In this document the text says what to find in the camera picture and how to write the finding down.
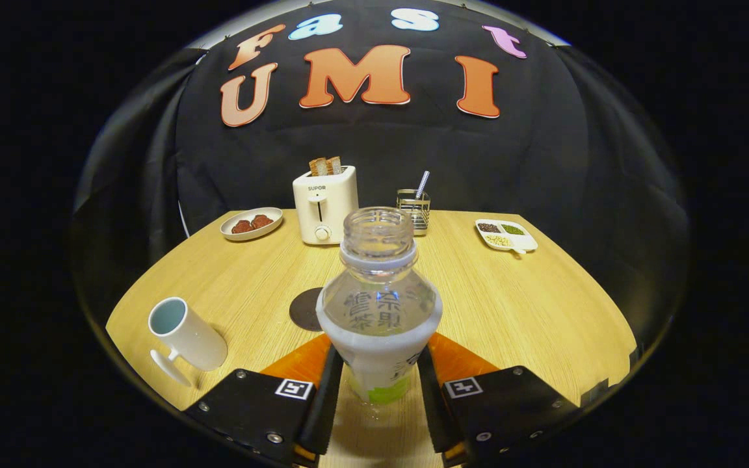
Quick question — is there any white divided dish with beans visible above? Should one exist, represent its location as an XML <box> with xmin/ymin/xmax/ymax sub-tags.
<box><xmin>475</xmin><ymin>218</ymin><xmax>538</xmax><ymax>255</ymax></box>

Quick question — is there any wooden table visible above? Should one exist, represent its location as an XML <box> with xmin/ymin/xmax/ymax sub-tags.
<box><xmin>106</xmin><ymin>208</ymin><xmax>638</xmax><ymax>468</ymax></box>

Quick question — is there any clear plastic juice bottle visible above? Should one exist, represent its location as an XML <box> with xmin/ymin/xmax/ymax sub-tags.
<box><xmin>315</xmin><ymin>207</ymin><xmax>443</xmax><ymax>405</ymax></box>

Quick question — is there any black backdrop cloth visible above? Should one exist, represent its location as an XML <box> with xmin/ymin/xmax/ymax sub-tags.
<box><xmin>69</xmin><ymin>0</ymin><xmax>690</xmax><ymax>365</ymax></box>

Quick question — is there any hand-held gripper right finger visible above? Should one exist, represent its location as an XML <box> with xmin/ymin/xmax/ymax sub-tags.
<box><xmin>417</xmin><ymin>331</ymin><xmax>580</xmax><ymax>467</ymax></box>

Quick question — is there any metal wire utensil holder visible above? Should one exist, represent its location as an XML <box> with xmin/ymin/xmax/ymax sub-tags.
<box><xmin>397</xmin><ymin>189</ymin><xmax>431</xmax><ymax>236</ymax></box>

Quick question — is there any dark round coaster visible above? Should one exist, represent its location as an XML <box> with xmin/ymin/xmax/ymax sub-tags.
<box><xmin>289</xmin><ymin>287</ymin><xmax>324</xmax><ymax>333</ymax></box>

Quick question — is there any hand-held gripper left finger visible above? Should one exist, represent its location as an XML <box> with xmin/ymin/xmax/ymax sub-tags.
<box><xmin>183</xmin><ymin>333</ymin><xmax>345</xmax><ymax>468</ymax></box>

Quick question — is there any white cup with handle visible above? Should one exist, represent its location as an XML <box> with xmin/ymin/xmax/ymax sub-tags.
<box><xmin>148</xmin><ymin>297</ymin><xmax>228</xmax><ymax>388</ymax></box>

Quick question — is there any white toaster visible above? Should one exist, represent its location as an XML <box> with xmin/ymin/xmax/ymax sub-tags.
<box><xmin>293</xmin><ymin>166</ymin><xmax>360</xmax><ymax>246</ymax></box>

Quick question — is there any round beige plate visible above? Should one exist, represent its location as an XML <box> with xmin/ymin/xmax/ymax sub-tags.
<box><xmin>220</xmin><ymin>207</ymin><xmax>283</xmax><ymax>242</ymax></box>

